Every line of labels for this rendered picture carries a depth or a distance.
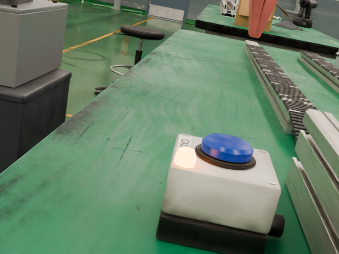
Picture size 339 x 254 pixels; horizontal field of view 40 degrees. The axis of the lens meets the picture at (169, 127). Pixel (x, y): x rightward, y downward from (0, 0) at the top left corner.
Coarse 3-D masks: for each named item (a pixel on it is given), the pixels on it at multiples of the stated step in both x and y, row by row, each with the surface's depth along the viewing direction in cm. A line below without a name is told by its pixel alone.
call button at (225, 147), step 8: (208, 136) 36; (216, 136) 36; (224, 136) 36; (232, 136) 37; (208, 144) 35; (216, 144) 34; (224, 144) 35; (232, 144) 35; (240, 144) 35; (248, 144) 36; (208, 152) 34; (216, 152) 34; (224, 152) 34; (232, 152) 34; (240, 152) 34; (248, 152) 34; (224, 160) 34; (232, 160) 34; (240, 160) 34; (248, 160) 35
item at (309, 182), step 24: (312, 120) 43; (336, 120) 44; (312, 144) 44; (336, 144) 36; (312, 168) 40; (336, 168) 34; (312, 192) 40; (336, 192) 33; (312, 216) 37; (336, 216) 32; (312, 240) 36; (336, 240) 33
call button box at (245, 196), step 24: (192, 144) 37; (192, 168) 33; (216, 168) 33; (240, 168) 34; (264, 168) 35; (168, 192) 33; (192, 192) 33; (216, 192) 33; (240, 192) 32; (264, 192) 32; (168, 216) 34; (192, 216) 33; (216, 216) 33; (240, 216) 33; (264, 216) 33; (168, 240) 34; (192, 240) 34; (216, 240) 34; (240, 240) 33; (264, 240) 33
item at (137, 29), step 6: (126, 30) 349; (132, 30) 347; (138, 30) 347; (144, 30) 359; (150, 30) 366; (156, 30) 370; (138, 36) 347; (144, 36) 346; (150, 36) 347; (156, 36) 350; (162, 36) 356; (138, 48) 365; (138, 54) 365; (138, 60) 367; (114, 66) 377; (120, 66) 384; (126, 66) 387; (132, 66) 389; (114, 72) 358
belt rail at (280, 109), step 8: (248, 40) 158; (248, 56) 138; (256, 64) 116; (256, 72) 113; (264, 80) 102; (264, 88) 95; (272, 88) 86; (272, 96) 87; (272, 104) 82; (280, 104) 75; (280, 112) 74; (288, 112) 68; (280, 120) 73; (288, 120) 67; (288, 128) 68
